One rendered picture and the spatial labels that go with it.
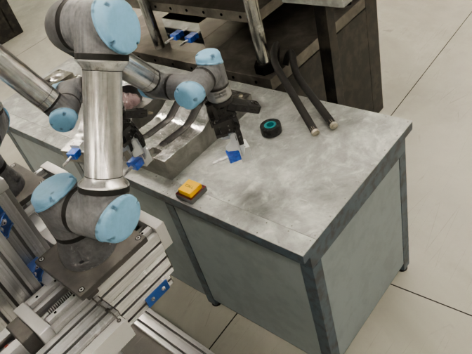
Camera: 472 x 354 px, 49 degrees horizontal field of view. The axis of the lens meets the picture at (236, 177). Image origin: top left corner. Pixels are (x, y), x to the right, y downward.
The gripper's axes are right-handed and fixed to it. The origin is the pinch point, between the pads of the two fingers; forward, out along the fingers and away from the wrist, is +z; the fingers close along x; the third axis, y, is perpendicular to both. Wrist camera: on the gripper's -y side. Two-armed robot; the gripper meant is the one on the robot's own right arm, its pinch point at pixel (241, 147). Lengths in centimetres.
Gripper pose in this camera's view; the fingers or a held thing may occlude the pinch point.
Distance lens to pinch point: 171.8
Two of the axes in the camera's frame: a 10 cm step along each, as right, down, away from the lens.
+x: 2.8, 5.7, -7.7
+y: -9.3, 3.6, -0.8
